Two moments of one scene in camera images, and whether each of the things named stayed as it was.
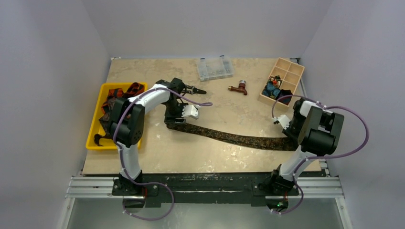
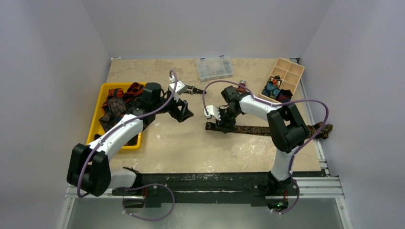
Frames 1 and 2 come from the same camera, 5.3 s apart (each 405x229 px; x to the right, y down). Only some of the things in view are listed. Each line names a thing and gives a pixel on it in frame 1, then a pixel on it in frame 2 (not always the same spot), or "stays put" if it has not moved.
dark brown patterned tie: (271, 143) -> (321, 129)
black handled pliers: (195, 90) stays put
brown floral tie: (106, 120) stays put
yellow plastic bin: (97, 128) stays put
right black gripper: (291, 132) -> (226, 119)
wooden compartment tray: (290, 73) stays put
